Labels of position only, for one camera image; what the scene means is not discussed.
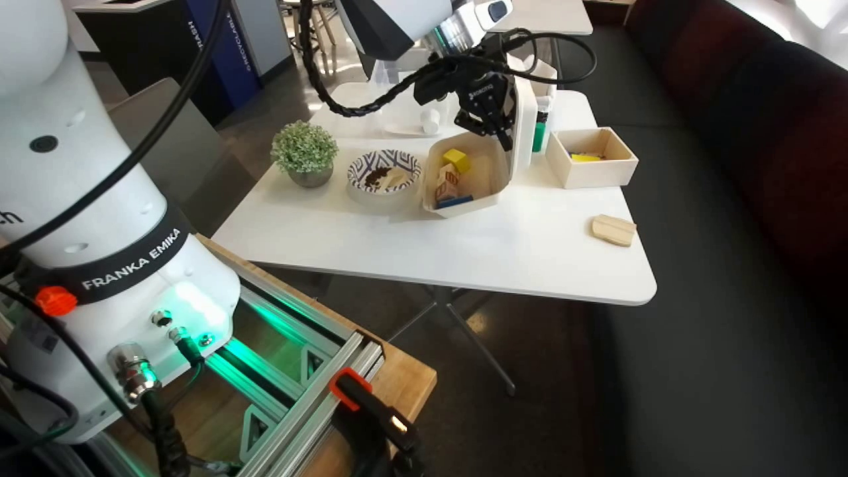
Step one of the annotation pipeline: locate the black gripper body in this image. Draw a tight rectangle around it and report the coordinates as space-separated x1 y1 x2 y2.
452 73 516 114

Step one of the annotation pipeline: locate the cream clamshell takeout box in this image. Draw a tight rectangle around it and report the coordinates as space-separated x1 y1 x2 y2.
419 78 540 221

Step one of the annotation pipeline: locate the small open wooden box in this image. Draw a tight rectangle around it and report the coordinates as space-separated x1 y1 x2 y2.
544 126 642 191

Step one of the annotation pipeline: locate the small green bottle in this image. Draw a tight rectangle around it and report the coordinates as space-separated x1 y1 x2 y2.
529 93 557 160

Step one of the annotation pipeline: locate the yellow block in clamshell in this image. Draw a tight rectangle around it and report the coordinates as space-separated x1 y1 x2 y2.
441 147 471 175

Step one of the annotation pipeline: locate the natural wooden block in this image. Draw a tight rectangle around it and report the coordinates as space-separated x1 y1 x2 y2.
431 170 471 208

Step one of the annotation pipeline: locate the white side table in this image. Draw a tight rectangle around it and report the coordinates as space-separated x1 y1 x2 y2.
487 0 597 37

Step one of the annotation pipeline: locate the blue patterned paper plate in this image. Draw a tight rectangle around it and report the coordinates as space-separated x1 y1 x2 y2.
344 147 426 203

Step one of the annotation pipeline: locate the white folding work table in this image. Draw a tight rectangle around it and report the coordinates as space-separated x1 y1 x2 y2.
210 83 660 399

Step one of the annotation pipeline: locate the flat oval wooden block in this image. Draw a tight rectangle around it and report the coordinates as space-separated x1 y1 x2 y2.
588 212 638 249

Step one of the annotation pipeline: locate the green artificial potted plant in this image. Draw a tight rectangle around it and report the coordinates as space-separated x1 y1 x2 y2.
267 121 341 191

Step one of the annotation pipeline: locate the dark sofa bench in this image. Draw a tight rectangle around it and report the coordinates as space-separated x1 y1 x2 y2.
565 0 848 477

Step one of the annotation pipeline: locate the wooden base board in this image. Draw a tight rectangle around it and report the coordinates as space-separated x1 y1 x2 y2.
104 237 441 477

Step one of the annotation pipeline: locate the red and black clamp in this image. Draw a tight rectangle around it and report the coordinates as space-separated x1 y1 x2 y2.
327 367 430 477

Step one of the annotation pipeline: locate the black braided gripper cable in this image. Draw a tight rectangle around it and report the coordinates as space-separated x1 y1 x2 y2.
293 0 598 122

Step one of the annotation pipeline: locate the aluminium profile frame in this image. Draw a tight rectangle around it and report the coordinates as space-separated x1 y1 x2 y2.
88 256 388 477

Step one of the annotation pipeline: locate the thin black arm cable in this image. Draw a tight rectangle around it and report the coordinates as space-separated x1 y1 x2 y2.
0 0 236 268

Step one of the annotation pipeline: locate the black base connector cable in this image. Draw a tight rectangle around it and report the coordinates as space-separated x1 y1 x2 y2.
129 327 222 477

